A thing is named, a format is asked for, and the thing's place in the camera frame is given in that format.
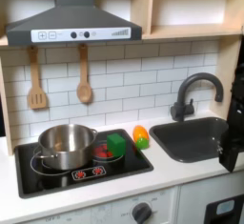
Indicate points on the black appliance panel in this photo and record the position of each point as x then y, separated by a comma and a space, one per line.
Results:
211, 216

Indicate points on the steel pot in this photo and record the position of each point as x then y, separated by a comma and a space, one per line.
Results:
68, 156

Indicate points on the white oven front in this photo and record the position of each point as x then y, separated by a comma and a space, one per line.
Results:
108, 210

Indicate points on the wooden slotted spatula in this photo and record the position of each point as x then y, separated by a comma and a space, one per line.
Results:
36, 97

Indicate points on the dark grey tap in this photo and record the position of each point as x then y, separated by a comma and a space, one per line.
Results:
182, 107

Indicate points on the wooden spoon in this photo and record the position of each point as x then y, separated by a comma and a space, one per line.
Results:
84, 91

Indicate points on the green block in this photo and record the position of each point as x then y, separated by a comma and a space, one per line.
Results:
116, 145

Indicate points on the orange toy carrot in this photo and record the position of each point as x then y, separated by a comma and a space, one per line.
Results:
140, 134

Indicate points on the dark grey oven knob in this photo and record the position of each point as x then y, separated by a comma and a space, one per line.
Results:
141, 213

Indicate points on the grey range hood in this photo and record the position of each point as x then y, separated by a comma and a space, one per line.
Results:
73, 21

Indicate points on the black toy stove top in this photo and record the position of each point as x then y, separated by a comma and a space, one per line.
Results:
127, 167

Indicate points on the dark grey sink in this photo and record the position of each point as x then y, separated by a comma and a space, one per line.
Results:
187, 142

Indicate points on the white cabinet door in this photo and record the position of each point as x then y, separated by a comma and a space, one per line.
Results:
197, 189

